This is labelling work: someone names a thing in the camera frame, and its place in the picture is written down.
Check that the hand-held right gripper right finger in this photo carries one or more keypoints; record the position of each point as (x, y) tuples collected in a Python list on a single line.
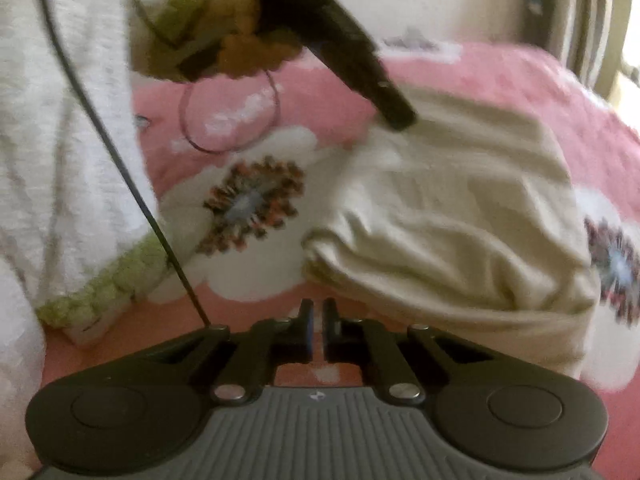
[(331, 332)]

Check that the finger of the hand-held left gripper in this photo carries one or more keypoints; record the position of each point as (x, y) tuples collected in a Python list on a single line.
[(395, 110)]

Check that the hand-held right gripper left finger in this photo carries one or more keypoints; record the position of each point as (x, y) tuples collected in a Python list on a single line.
[(306, 332)]

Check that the beige cloth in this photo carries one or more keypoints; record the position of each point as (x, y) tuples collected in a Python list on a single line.
[(475, 210)]

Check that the person's left hand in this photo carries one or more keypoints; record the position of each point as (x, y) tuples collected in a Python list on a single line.
[(245, 52)]

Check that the pink floral blanket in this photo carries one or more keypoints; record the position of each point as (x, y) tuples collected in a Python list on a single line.
[(500, 65)]

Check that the dark box with blue label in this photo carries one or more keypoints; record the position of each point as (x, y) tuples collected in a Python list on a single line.
[(540, 7)]

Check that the beige curtain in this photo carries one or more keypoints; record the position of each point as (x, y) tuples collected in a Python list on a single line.
[(585, 20)]

